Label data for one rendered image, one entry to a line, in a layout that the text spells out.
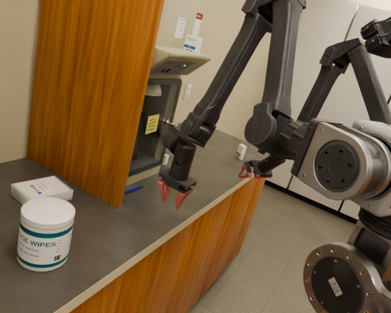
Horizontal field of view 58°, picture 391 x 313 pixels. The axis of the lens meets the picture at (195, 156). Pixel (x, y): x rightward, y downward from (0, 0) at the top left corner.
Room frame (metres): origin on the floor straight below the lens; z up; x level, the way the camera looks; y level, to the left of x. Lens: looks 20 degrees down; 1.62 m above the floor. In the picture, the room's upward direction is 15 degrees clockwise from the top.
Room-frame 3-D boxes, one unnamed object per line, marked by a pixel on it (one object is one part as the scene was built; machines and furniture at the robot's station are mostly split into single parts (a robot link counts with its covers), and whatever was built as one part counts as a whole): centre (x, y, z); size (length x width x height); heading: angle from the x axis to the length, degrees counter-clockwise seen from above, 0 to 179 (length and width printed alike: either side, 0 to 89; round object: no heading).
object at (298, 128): (0.72, -0.21, 1.45); 0.09 x 0.08 x 0.12; 126
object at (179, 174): (0.97, 0.03, 1.21); 0.10 x 0.07 x 0.07; 66
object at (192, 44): (1.42, 0.12, 1.54); 0.05 x 0.05 x 0.06; 71
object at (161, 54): (1.35, 0.16, 1.46); 0.32 x 0.12 x 0.10; 156
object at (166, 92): (1.37, 0.20, 1.19); 0.30 x 0.01 x 0.40; 156
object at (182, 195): (0.97, 0.02, 1.14); 0.07 x 0.07 x 0.09; 66
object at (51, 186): (1.06, 0.47, 0.96); 0.16 x 0.12 x 0.04; 147
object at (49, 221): (0.78, 0.33, 1.02); 0.13 x 0.13 x 0.15
